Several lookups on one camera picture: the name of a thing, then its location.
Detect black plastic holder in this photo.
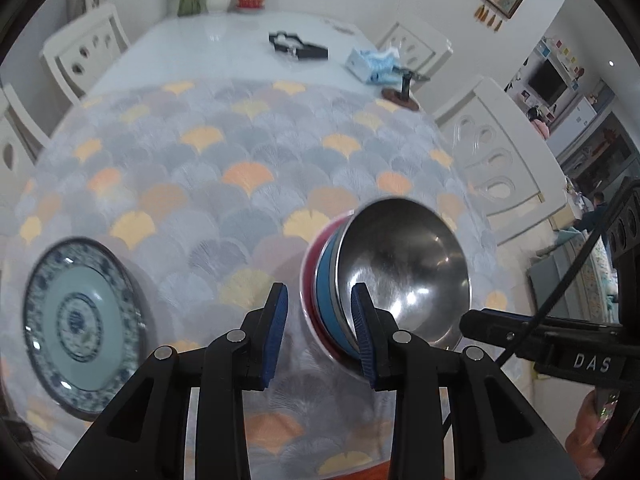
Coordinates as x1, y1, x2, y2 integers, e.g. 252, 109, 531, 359
268, 31, 329, 62

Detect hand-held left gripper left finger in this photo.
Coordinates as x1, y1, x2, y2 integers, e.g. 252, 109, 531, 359
57, 283, 291, 480

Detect white television wall unit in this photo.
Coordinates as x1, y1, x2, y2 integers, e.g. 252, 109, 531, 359
505, 35, 601, 131

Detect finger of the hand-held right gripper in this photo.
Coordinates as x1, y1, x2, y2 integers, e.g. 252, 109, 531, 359
459, 309, 551, 361

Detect person's right hand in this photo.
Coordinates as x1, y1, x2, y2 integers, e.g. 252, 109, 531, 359
565, 387, 613, 480

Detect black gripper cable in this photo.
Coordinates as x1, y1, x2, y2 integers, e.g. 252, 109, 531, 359
492, 195, 631, 368

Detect large blue floral plate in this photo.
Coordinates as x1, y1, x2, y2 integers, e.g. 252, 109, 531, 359
21, 237, 151, 421

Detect white dining chair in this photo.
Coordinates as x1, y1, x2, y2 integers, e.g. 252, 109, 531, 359
375, 21, 456, 96
40, 2, 132, 106
432, 76, 576, 248
0, 82, 53, 196

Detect fan-patterned tablecloth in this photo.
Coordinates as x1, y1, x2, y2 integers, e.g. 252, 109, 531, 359
0, 77, 511, 480

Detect grey upholstered seat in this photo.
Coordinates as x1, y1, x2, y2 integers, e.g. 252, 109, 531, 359
527, 255, 621, 323

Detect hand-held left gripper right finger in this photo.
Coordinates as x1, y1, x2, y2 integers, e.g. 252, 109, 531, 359
350, 283, 583, 480

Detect blue steel bowl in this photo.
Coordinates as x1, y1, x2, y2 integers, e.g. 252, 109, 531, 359
315, 197, 473, 366

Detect small black brown stand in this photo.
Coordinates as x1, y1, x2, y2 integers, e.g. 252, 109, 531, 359
381, 71, 430, 112

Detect black television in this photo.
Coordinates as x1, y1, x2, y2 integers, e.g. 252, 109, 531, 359
527, 60, 568, 103

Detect orange wall tassels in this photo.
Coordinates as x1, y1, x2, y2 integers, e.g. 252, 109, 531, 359
472, 4, 503, 33

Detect red steel bowl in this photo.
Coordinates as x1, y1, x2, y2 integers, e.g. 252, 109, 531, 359
302, 212, 361, 351

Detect pink ceramic bowl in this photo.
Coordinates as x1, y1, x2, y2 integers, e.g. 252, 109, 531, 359
299, 240, 363, 378

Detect blue tissue pack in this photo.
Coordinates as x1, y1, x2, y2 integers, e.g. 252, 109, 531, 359
345, 46, 403, 85

